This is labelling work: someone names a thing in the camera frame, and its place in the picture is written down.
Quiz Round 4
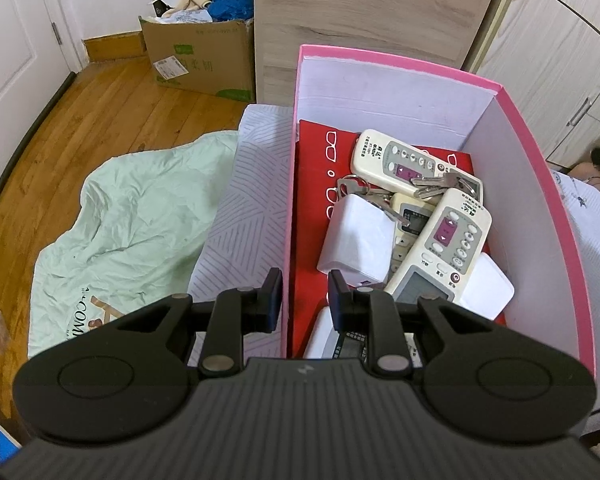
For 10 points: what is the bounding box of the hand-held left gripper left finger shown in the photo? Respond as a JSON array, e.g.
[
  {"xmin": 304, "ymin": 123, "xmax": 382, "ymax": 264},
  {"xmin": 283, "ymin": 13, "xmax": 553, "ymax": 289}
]
[{"xmin": 114, "ymin": 267, "xmax": 284, "ymax": 377}]

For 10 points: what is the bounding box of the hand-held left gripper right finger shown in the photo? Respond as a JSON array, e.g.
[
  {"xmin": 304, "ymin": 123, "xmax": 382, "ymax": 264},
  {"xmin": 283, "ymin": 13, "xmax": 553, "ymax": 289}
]
[{"xmin": 328, "ymin": 269, "xmax": 501, "ymax": 377}]

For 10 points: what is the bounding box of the white remote with dark display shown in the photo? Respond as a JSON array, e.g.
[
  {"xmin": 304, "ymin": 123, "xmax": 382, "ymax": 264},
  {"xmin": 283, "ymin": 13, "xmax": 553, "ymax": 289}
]
[{"xmin": 302, "ymin": 306, "xmax": 421, "ymax": 361}]

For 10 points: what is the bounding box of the white charger block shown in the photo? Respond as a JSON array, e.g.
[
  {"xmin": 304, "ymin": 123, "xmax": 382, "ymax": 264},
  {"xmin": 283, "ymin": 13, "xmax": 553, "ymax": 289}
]
[{"xmin": 316, "ymin": 195, "xmax": 397, "ymax": 284}]

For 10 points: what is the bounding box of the cream remote with grey buttons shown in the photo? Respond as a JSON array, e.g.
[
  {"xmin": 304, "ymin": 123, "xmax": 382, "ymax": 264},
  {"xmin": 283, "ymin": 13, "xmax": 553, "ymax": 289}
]
[{"xmin": 390, "ymin": 192, "xmax": 438, "ymax": 273}]

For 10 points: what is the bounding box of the white remote with purple panel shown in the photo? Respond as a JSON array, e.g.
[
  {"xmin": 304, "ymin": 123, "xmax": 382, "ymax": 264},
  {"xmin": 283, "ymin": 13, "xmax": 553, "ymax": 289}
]
[{"xmin": 384, "ymin": 188, "xmax": 492, "ymax": 306}]

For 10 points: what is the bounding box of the small white box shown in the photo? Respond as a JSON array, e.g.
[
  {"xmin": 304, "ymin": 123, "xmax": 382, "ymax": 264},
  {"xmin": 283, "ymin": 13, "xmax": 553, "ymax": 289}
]
[{"xmin": 452, "ymin": 251, "xmax": 515, "ymax": 320}]

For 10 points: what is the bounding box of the bunch of metal keys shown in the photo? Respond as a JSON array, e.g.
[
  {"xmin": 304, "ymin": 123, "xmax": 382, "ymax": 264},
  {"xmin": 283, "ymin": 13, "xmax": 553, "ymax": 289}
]
[{"xmin": 334, "ymin": 169, "xmax": 473, "ymax": 227}]

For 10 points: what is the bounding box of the white remote with flip cover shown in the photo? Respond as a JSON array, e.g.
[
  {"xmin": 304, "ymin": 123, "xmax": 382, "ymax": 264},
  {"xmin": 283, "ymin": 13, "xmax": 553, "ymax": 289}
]
[{"xmin": 350, "ymin": 129, "xmax": 482, "ymax": 200}]

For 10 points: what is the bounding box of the pink cardboard box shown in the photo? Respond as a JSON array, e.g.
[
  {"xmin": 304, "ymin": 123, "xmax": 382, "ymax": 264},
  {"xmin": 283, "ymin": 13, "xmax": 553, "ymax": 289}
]
[{"xmin": 280, "ymin": 44, "xmax": 597, "ymax": 378}]

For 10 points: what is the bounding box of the pale green printed blanket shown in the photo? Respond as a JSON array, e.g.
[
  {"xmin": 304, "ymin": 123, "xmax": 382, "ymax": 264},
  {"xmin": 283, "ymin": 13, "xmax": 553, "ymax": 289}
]
[{"xmin": 27, "ymin": 130, "xmax": 241, "ymax": 358}]

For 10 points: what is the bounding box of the large brown cardboard box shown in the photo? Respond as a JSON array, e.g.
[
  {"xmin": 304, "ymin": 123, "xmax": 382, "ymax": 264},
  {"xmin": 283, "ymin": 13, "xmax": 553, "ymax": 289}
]
[{"xmin": 139, "ymin": 15, "xmax": 256, "ymax": 103}]

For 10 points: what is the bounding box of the blue box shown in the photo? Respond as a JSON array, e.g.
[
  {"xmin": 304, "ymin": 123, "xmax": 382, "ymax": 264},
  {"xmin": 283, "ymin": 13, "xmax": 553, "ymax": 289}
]
[{"xmin": 0, "ymin": 420, "xmax": 22, "ymax": 451}]

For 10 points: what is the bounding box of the black foam floor strip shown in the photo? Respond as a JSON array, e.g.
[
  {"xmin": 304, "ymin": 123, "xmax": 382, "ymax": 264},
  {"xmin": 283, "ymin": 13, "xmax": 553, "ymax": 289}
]
[{"xmin": 0, "ymin": 72, "xmax": 78, "ymax": 221}]

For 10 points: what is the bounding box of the blue plastic bag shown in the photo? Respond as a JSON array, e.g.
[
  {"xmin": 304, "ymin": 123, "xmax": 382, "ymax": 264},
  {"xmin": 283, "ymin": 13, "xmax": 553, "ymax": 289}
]
[{"xmin": 209, "ymin": 0, "xmax": 255, "ymax": 22}]

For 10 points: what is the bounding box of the beige cloth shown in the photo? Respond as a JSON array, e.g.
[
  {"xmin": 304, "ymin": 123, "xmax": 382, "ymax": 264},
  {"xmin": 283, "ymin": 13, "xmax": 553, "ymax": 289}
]
[{"xmin": 161, "ymin": 0, "xmax": 213, "ymax": 18}]

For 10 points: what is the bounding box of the light wooden wardrobe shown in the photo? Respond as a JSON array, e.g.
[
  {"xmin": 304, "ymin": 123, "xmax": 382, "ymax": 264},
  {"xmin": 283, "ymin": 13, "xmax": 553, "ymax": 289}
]
[{"xmin": 462, "ymin": 0, "xmax": 600, "ymax": 168}]

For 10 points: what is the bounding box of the white door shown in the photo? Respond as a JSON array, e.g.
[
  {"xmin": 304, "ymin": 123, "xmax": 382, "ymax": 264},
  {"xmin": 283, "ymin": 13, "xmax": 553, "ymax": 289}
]
[{"xmin": 0, "ymin": 0, "xmax": 86, "ymax": 126}]

